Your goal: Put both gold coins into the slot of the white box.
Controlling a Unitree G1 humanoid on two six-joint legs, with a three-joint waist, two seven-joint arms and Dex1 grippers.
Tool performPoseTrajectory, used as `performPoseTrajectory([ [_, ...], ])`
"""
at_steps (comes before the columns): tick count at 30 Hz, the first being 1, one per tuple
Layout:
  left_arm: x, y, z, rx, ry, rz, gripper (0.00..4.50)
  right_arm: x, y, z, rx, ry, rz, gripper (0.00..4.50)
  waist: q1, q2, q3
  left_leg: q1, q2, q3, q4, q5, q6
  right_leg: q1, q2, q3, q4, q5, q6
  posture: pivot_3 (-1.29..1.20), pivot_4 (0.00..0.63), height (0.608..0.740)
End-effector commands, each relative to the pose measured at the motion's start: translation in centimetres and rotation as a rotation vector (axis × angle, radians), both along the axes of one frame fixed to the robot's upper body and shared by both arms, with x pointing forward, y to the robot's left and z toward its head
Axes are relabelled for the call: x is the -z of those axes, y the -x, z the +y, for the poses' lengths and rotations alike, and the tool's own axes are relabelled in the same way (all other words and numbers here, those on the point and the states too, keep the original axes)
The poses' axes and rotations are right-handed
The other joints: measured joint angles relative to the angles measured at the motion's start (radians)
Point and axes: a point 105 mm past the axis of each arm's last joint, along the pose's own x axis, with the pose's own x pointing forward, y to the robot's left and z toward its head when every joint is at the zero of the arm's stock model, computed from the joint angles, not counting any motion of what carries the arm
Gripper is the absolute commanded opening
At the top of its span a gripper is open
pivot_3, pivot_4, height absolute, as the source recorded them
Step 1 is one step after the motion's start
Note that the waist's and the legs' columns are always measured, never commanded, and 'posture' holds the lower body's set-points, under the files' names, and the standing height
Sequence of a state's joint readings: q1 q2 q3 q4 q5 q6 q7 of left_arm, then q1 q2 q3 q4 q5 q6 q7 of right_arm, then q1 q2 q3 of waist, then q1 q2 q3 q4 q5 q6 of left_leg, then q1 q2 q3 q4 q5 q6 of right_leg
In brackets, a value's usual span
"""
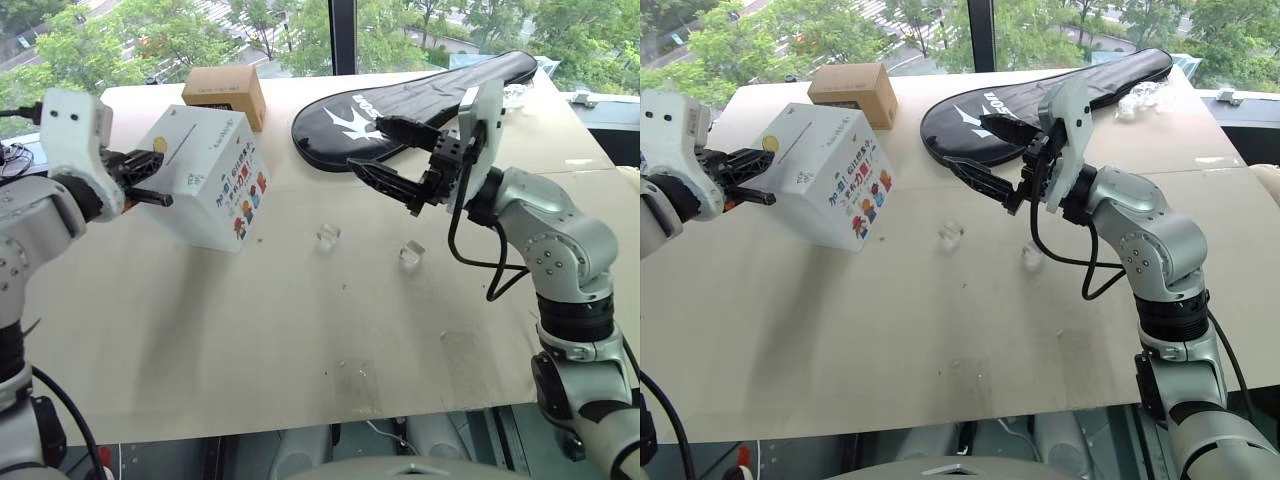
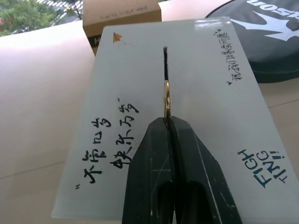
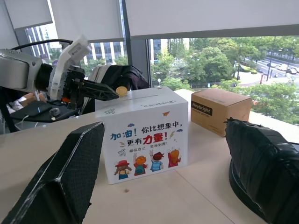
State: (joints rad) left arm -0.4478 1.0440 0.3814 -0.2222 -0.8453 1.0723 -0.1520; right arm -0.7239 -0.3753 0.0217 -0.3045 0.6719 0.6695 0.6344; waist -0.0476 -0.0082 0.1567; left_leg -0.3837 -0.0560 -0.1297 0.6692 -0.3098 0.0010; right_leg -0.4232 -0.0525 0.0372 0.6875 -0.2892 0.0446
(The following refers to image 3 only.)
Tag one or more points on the round black knob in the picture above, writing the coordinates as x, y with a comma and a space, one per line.
54, 112

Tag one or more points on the white cartoon-printed slot box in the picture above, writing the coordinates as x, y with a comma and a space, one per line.
144, 116

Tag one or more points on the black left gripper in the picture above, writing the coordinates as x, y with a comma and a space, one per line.
71, 80

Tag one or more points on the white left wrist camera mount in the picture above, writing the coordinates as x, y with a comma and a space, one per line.
75, 50

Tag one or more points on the wide white roller blind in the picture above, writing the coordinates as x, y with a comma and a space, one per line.
210, 16

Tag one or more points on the narrow white roller blind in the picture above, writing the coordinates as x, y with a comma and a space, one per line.
30, 11

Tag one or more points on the black desk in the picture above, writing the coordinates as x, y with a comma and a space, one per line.
63, 115

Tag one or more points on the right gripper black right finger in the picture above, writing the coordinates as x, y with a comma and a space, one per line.
264, 168

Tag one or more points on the gold coin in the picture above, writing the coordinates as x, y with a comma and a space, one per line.
122, 91

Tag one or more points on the grey window frame post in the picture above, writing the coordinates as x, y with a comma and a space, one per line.
139, 53

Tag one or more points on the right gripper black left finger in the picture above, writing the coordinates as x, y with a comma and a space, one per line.
77, 163

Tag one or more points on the brown cardboard box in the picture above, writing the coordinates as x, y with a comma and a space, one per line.
217, 109

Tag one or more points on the person in white shirt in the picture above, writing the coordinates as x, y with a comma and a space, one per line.
17, 103

